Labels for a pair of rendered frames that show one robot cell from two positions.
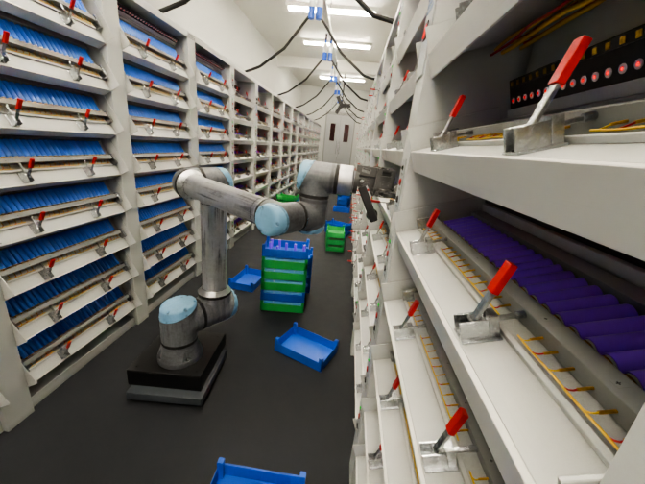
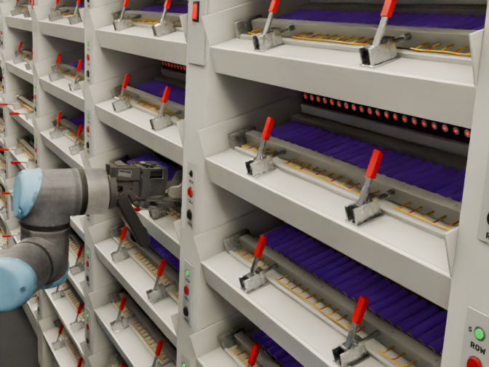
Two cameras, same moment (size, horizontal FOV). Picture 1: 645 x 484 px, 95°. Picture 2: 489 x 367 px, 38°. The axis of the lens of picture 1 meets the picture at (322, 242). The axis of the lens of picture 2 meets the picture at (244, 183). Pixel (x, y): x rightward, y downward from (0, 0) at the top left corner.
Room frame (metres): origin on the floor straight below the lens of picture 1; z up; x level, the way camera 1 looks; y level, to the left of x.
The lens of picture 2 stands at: (-0.35, 0.39, 1.37)
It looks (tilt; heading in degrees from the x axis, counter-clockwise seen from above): 13 degrees down; 328
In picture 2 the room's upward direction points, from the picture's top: 3 degrees clockwise
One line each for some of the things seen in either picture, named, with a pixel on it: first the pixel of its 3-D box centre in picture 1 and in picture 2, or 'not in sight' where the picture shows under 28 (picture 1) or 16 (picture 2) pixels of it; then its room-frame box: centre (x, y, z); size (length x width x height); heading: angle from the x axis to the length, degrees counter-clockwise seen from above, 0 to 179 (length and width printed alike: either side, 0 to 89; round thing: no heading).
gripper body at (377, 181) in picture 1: (373, 181); (135, 186); (0.91, -0.14, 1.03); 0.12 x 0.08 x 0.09; 86
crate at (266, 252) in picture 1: (286, 247); not in sight; (1.88, 0.24, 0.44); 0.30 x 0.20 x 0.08; 93
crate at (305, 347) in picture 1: (306, 345); not in sight; (1.40, 0.03, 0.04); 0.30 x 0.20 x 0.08; 63
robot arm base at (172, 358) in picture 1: (179, 346); not in sight; (1.12, 0.60, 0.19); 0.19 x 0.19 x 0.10
